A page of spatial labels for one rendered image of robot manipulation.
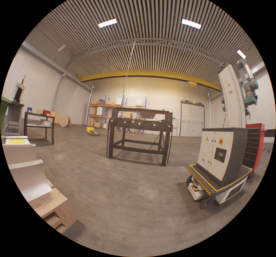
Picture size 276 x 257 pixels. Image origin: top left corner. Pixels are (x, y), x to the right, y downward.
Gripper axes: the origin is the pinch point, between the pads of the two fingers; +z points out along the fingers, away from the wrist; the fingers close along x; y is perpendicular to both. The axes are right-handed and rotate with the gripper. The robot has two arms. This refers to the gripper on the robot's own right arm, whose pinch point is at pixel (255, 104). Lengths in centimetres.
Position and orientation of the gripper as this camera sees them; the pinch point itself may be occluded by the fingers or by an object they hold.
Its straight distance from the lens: 186.3
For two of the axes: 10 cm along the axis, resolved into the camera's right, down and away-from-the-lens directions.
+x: -0.4, 0.3, -10.0
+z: 3.1, 9.5, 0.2
